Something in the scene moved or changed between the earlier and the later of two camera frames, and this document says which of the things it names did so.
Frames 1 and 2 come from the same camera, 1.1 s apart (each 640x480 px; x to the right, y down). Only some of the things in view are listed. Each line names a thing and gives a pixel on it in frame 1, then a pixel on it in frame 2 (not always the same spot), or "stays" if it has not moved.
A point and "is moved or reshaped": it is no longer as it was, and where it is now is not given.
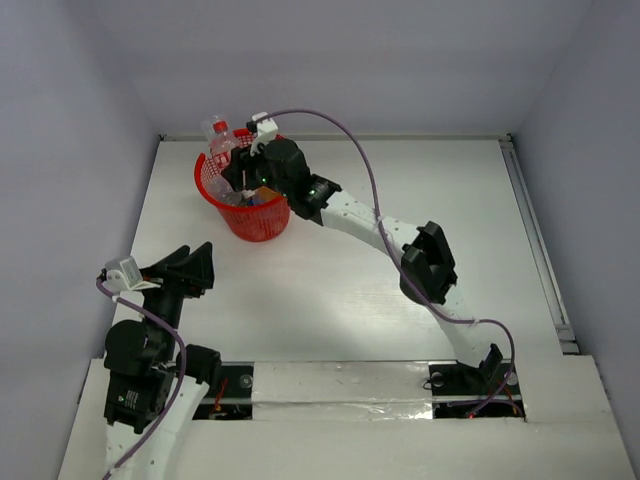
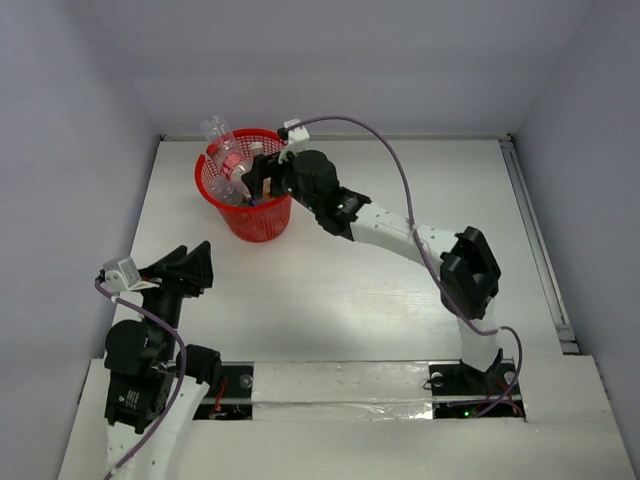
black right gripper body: x=256 y=168 to x=284 y=176
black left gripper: x=176 y=280 stays
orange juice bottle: x=263 y=194 stays
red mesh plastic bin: x=258 y=216 stays
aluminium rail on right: x=549 y=278 stays
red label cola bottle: x=221 y=143 is moved or reshaped
